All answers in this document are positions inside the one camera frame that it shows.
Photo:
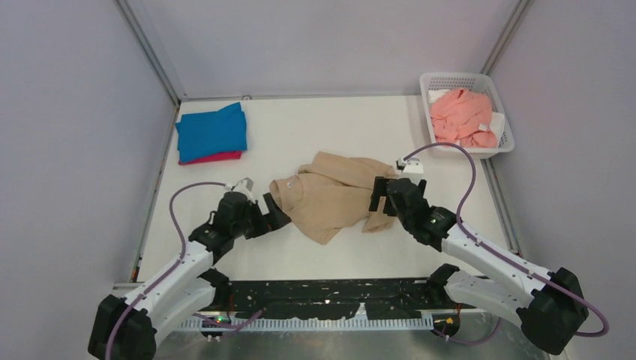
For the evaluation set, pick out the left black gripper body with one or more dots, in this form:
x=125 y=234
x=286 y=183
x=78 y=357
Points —
x=253 y=223

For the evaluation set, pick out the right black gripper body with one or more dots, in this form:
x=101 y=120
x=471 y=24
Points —
x=422 y=184

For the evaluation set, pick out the beige t shirt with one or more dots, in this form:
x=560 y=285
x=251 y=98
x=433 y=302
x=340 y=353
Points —
x=332 y=193

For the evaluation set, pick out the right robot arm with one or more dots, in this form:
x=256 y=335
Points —
x=540 y=302

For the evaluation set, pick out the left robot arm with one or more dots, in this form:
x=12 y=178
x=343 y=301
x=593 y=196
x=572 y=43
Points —
x=134 y=325

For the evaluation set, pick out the pink folded t shirt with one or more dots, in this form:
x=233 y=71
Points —
x=222 y=156

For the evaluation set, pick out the blue folded t shirt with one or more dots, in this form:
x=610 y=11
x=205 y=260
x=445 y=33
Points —
x=207 y=133

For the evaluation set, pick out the salmon t shirt in basket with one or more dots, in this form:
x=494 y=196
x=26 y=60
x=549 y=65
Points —
x=462 y=119

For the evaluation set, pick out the white plastic basket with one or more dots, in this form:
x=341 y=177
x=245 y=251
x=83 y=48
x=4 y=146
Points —
x=466 y=110

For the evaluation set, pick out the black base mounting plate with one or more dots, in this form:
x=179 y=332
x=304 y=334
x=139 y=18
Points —
x=382 y=299

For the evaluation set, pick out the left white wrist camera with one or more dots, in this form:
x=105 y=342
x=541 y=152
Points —
x=243 y=186

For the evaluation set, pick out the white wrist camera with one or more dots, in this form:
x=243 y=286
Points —
x=409 y=167
x=243 y=186

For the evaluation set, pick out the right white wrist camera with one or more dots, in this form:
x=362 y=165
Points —
x=409 y=167

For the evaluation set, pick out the white slotted cable duct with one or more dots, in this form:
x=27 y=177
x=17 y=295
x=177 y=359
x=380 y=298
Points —
x=357 y=323

